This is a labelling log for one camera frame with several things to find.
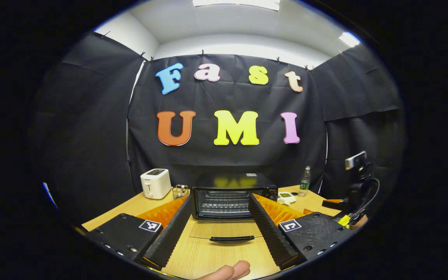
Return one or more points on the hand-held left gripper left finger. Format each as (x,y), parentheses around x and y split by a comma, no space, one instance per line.
(169,237)

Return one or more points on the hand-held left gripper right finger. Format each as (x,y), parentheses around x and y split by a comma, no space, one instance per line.
(270,233)

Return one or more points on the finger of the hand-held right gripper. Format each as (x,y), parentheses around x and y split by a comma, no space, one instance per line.
(335,203)

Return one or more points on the black electric oven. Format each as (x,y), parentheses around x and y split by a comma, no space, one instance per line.
(224,202)

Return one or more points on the clear plastic water bottle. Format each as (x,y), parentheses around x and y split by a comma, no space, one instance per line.
(305,182)

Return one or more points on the small white digital device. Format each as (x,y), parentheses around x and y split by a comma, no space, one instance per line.
(286,197)

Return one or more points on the white toaster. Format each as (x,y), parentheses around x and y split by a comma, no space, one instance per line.
(155,184)

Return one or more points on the black backdrop cloth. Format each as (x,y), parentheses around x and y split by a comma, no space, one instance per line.
(228,159)

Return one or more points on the small ceiling light panel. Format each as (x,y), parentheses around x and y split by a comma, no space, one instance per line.
(349,39)

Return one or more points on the row of small cloth clips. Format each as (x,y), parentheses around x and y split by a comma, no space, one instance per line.
(202,52)

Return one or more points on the large ceiling light panel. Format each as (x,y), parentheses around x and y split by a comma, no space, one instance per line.
(236,3)

